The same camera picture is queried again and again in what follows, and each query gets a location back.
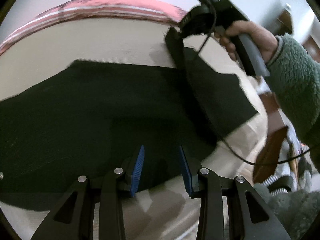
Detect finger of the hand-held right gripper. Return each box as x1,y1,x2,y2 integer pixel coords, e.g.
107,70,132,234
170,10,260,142
164,27,192,72

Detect pink striped pillow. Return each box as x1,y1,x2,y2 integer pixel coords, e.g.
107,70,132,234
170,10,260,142
0,0,187,53

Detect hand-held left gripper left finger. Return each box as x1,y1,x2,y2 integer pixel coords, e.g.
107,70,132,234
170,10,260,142
31,144,146,240

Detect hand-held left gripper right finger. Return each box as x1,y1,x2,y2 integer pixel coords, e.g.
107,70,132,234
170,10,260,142
178,145,292,240

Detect person's green fleece torso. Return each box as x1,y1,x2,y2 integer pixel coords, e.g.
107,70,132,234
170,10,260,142
254,182,320,240

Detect person's right forearm green sleeve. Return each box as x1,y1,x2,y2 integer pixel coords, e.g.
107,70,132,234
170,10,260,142
265,34,320,151

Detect person's right hand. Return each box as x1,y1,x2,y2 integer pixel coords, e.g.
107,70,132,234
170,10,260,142
214,20,279,63

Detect black pants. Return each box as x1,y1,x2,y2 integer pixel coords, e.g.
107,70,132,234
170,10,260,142
0,47,259,212

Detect beige bed mattress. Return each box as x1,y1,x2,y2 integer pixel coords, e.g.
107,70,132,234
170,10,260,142
0,15,270,240

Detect brown wooden furniture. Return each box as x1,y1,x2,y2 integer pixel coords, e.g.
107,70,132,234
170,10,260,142
277,3,293,35

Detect brown wooden board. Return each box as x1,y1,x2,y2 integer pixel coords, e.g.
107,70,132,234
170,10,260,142
252,126,290,185

